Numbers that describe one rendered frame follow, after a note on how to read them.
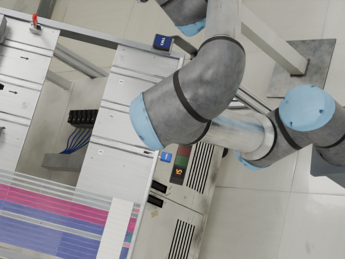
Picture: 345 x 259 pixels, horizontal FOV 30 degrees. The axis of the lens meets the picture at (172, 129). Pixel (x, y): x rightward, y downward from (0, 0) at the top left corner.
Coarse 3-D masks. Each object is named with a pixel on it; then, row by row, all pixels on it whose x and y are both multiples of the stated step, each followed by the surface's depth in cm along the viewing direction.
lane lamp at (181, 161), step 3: (177, 156) 186; (180, 156) 186; (177, 159) 185; (180, 159) 185; (183, 159) 185; (186, 159) 185; (177, 162) 185; (180, 162) 185; (183, 162) 185; (186, 162) 185; (180, 165) 185; (183, 165) 185; (186, 165) 185
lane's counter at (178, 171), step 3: (174, 168) 185; (177, 168) 185; (180, 168) 185; (174, 171) 184; (177, 171) 184; (180, 171) 184; (183, 171) 184; (174, 174) 184; (177, 174) 184; (180, 174) 184; (183, 174) 184; (177, 177) 184; (180, 177) 184
